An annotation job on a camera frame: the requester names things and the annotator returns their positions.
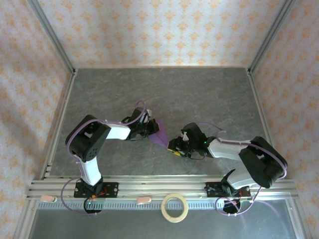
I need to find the purple cloth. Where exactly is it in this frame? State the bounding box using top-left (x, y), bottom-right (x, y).
top-left (149, 119), bottom-right (170, 149)

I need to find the beige tape roll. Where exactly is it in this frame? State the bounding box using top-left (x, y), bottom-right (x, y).
top-left (160, 193), bottom-right (189, 223)

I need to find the grey metal shelf panel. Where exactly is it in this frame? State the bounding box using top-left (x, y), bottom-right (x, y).
top-left (27, 208), bottom-right (297, 239)

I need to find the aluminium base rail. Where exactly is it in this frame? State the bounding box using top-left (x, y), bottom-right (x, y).
top-left (26, 174), bottom-right (299, 201)

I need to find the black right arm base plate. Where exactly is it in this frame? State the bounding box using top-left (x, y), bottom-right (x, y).
top-left (204, 181), bottom-right (252, 200)

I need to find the aluminium table side rail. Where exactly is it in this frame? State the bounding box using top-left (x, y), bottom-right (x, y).
top-left (41, 69), bottom-right (78, 179)
top-left (246, 68), bottom-right (285, 179)

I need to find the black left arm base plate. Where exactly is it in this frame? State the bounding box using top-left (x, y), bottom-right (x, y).
top-left (74, 181), bottom-right (119, 199)

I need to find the grey slotted cable duct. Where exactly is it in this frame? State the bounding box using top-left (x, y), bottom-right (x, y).
top-left (37, 200), bottom-right (292, 210)

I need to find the black round cable port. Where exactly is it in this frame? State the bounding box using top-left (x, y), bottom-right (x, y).
top-left (84, 199), bottom-right (103, 216)
top-left (222, 199), bottom-right (242, 216)

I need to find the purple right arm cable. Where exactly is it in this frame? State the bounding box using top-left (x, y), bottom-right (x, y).
top-left (196, 121), bottom-right (289, 217)

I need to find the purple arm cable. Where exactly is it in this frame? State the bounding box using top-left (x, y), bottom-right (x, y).
top-left (61, 101), bottom-right (148, 217)
top-left (196, 121), bottom-right (289, 217)

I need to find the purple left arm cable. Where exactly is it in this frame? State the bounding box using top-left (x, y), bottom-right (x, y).
top-left (61, 101), bottom-right (148, 217)

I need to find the aluminium frame post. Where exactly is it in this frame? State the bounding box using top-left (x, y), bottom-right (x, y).
top-left (26, 0), bottom-right (78, 75)
top-left (248, 0), bottom-right (297, 75)

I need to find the aluminium frame leg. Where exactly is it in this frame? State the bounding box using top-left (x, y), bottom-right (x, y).
top-left (285, 199), bottom-right (310, 239)
top-left (13, 199), bottom-right (38, 239)

